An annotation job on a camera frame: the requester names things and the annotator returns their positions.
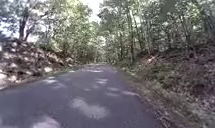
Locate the grey asphalt road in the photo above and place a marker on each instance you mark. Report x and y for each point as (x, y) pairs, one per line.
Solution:
(85, 96)

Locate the leaf-covered earth bank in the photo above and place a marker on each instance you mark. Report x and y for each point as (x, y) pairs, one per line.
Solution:
(21, 63)
(181, 86)

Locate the wood of trees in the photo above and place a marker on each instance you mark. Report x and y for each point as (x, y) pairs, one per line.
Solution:
(141, 26)

